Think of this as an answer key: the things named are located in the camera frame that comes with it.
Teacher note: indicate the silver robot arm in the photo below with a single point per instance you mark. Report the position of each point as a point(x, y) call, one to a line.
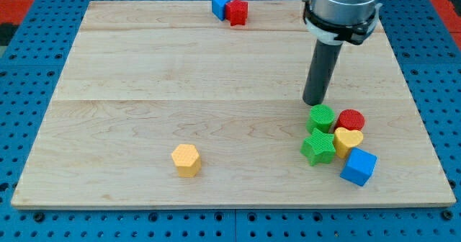
point(336, 21)

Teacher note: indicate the yellow hexagon block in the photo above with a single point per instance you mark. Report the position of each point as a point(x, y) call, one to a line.
point(187, 160)

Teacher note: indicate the green star block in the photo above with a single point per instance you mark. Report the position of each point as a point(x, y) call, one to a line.
point(319, 147)

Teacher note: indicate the red star block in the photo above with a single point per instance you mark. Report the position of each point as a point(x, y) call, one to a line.
point(236, 12)

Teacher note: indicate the green cylinder block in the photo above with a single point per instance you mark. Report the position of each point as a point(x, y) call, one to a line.
point(321, 117)

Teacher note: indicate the light wooden board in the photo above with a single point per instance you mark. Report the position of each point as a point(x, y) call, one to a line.
point(143, 77)

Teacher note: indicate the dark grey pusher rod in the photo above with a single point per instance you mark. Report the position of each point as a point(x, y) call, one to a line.
point(320, 72)

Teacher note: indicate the blue triangle block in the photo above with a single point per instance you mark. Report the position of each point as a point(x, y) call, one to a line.
point(218, 8)

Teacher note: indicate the yellow heart block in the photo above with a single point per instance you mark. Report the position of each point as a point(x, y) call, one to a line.
point(345, 140)

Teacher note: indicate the red cylinder block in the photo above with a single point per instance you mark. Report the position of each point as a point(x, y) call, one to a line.
point(350, 119)

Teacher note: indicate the blue cube block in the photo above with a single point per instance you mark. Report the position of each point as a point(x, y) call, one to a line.
point(359, 167)

